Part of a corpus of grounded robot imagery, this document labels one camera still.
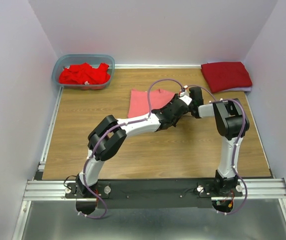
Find pink t-shirt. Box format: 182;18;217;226
127;88;175;118

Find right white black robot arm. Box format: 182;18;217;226
189;85;250;196

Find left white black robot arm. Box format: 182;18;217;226
76;91;192;198

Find bright red crumpled t-shirts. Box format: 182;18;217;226
58;63;110;85

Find dark red folded t-shirt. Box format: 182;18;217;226
201;61;253;94

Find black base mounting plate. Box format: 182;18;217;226
65;178;243;213

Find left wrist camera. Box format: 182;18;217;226
178;85;192;105

